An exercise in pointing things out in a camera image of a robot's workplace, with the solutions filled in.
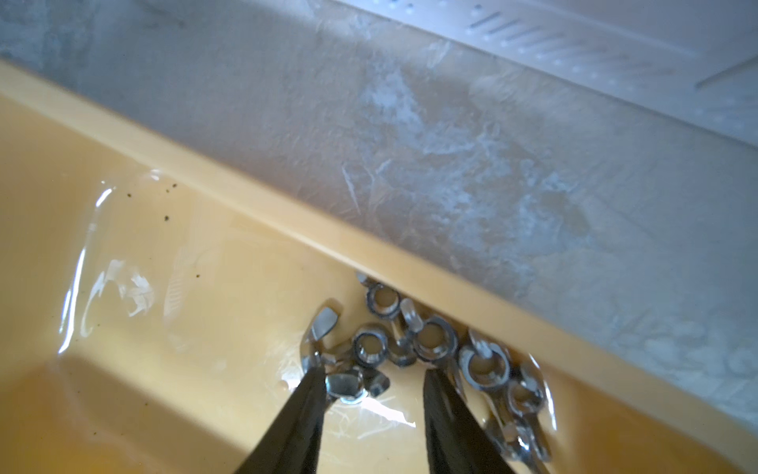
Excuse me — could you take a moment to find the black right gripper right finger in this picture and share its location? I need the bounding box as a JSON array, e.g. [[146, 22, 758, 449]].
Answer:
[[422, 369, 513, 474]]

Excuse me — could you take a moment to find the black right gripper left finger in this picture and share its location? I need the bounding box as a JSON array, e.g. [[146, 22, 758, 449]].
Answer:
[[235, 367, 328, 473]]

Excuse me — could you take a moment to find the yellow oval storage tray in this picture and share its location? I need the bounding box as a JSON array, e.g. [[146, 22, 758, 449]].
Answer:
[[1, 63, 757, 473]]

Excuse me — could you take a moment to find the pile of steel wing nuts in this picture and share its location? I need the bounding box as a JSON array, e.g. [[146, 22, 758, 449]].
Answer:
[[299, 274, 553, 473]]

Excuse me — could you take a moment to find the white perforated file organizer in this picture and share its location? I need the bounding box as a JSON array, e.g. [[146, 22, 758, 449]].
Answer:
[[358, 0, 757, 144]]

